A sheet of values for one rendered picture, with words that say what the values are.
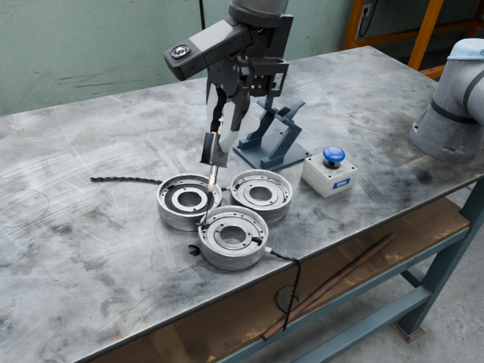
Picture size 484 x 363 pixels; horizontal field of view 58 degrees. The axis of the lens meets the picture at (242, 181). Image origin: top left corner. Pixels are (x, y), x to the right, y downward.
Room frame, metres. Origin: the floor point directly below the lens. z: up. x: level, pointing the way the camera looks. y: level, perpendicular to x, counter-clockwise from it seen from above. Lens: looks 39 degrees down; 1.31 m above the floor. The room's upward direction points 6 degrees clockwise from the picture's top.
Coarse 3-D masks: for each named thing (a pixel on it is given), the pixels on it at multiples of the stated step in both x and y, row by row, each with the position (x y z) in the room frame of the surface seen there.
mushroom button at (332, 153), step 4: (328, 148) 0.66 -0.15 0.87; (332, 148) 0.66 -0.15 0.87; (336, 148) 0.66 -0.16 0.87; (340, 148) 0.66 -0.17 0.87; (324, 152) 0.65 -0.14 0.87; (328, 152) 0.64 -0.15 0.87; (332, 152) 0.64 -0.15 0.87; (336, 152) 0.65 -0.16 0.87; (340, 152) 0.65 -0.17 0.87; (324, 156) 0.64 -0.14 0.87; (328, 156) 0.64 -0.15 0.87; (332, 156) 0.63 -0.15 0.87; (336, 156) 0.63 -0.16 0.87; (340, 156) 0.64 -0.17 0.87; (344, 156) 0.64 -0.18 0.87; (328, 160) 0.63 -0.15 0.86; (332, 160) 0.63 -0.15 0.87; (336, 160) 0.63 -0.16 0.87; (340, 160) 0.63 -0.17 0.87
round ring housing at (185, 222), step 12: (168, 180) 0.56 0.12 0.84; (180, 180) 0.57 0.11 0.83; (192, 180) 0.58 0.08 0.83; (204, 180) 0.58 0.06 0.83; (180, 192) 0.54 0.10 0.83; (192, 192) 0.55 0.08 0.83; (216, 192) 0.55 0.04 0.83; (180, 204) 0.54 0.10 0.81; (204, 204) 0.52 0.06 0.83; (216, 204) 0.51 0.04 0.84; (168, 216) 0.48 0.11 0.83; (180, 216) 0.48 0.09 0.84; (192, 216) 0.48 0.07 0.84; (180, 228) 0.48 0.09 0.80; (192, 228) 0.49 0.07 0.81
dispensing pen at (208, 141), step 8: (208, 136) 0.55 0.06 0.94; (208, 144) 0.54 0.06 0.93; (208, 152) 0.53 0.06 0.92; (208, 160) 0.52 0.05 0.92; (216, 168) 0.53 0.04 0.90; (216, 176) 0.52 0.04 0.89; (208, 184) 0.51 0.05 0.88; (208, 192) 0.51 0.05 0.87; (208, 200) 0.50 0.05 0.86; (208, 208) 0.49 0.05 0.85
